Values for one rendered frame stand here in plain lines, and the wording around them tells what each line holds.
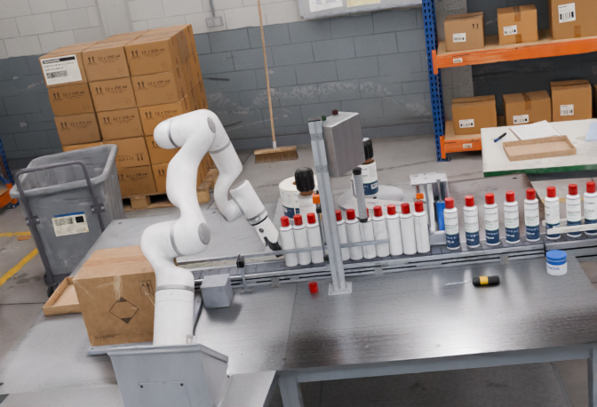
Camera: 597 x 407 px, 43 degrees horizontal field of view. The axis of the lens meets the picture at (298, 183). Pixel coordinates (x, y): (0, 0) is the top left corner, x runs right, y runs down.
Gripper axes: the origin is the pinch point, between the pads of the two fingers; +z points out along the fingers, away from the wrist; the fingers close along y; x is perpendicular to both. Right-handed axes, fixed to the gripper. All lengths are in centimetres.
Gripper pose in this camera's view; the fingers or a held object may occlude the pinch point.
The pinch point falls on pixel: (278, 251)
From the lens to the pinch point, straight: 301.3
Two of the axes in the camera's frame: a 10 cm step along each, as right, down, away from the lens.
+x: -8.7, 4.3, 2.3
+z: 4.8, 8.3, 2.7
